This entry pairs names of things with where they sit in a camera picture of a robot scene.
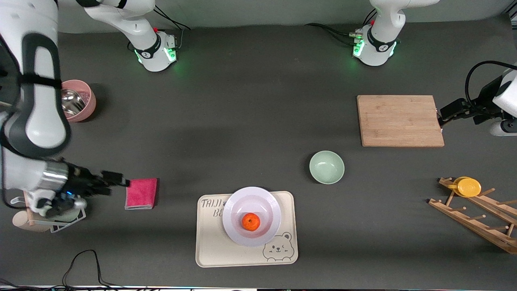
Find orange fruit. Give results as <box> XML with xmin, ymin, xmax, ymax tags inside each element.
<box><xmin>242</xmin><ymin>213</ymin><xmax>261</xmax><ymax>232</ymax></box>

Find beige cup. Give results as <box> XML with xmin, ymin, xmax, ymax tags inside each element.
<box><xmin>12</xmin><ymin>210</ymin><xmax>52</xmax><ymax>233</ymax></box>

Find pink folded cloth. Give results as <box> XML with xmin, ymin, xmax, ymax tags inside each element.
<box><xmin>124</xmin><ymin>178</ymin><xmax>158</xmax><ymax>210</ymax></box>

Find black base cable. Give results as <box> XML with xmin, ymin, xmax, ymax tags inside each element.
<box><xmin>305</xmin><ymin>8</ymin><xmax>366</xmax><ymax>45</ymax></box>
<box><xmin>147</xmin><ymin>6</ymin><xmax>192</xmax><ymax>51</ymax></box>

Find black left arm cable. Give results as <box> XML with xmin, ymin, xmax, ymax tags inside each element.
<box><xmin>464</xmin><ymin>61</ymin><xmax>517</xmax><ymax>106</ymax></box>

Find black right base cable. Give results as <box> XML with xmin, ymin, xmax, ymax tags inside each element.
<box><xmin>147</xmin><ymin>6</ymin><xmax>192</xmax><ymax>51</ymax></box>

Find white wire cup rack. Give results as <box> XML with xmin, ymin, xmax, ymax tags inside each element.
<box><xmin>8</xmin><ymin>192</ymin><xmax>86</xmax><ymax>234</ymax></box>

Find wooden cutting board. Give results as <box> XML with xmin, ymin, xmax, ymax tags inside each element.
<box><xmin>357</xmin><ymin>95</ymin><xmax>445</xmax><ymax>148</ymax></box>

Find wooden mug rack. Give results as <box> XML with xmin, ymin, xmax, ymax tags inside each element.
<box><xmin>428</xmin><ymin>177</ymin><xmax>517</xmax><ymax>254</ymax></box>

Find black cable loop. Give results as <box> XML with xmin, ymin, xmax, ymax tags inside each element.
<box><xmin>63</xmin><ymin>249</ymin><xmax>122</xmax><ymax>289</ymax></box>

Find yellow mug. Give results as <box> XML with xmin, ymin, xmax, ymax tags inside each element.
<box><xmin>448</xmin><ymin>177</ymin><xmax>482</xmax><ymax>198</ymax></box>

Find metal scoop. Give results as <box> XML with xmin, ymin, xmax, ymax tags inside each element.
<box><xmin>61</xmin><ymin>89</ymin><xmax>86</xmax><ymax>118</ymax></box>

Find white round plate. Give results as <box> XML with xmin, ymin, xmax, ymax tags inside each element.
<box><xmin>222</xmin><ymin>186</ymin><xmax>282</xmax><ymax>247</ymax></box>

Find beige bear print tray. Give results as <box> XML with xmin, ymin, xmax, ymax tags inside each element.
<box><xmin>196</xmin><ymin>191</ymin><xmax>299</xmax><ymax>268</ymax></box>

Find pink bowl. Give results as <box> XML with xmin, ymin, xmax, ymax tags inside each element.
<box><xmin>61</xmin><ymin>80</ymin><xmax>97</xmax><ymax>122</ymax></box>

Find pale green bowl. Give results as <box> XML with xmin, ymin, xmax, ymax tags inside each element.
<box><xmin>309</xmin><ymin>150</ymin><xmax>345</xmax><ymax>185</ymax></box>

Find black left base cable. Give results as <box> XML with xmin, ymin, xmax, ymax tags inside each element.
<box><xmin>305</xmin><ymin>8</ymin><xmax>366</xmax><ymax>45</ymax></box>

